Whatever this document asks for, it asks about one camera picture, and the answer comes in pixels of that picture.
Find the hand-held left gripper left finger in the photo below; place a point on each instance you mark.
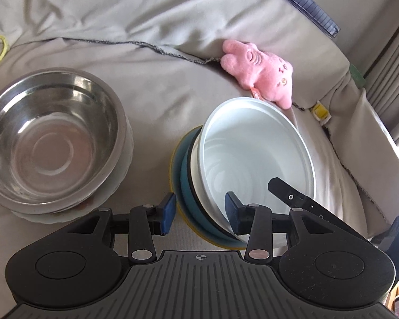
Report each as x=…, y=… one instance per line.
x=169, y=213

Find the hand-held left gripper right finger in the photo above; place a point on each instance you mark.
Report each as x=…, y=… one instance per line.
x=232, y=212

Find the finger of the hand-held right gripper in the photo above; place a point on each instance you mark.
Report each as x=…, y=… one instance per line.
x=286, y=191

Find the blue enamel bowl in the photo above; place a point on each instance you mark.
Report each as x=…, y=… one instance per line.
x=186, y=186

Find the white paper bowl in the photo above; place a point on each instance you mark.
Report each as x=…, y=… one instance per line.
x=252, y=146

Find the white scalloped plate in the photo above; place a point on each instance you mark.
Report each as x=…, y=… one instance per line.
x=69, y=218

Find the yellow fabric tag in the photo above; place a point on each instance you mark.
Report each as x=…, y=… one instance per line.
x=321, y=111

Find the pink plush toy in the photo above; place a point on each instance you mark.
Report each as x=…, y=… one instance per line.
x=262, y=69

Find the green fabric tag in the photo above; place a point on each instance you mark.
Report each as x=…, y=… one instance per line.
x=358, y=76

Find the stainless steel bowl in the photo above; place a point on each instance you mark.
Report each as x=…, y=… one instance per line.
x=50, y=146

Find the grey curtain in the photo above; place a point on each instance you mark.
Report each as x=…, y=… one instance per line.
x=392, y=73

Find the grey sofa cover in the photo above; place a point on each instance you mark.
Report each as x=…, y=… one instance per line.
x=153, y=10

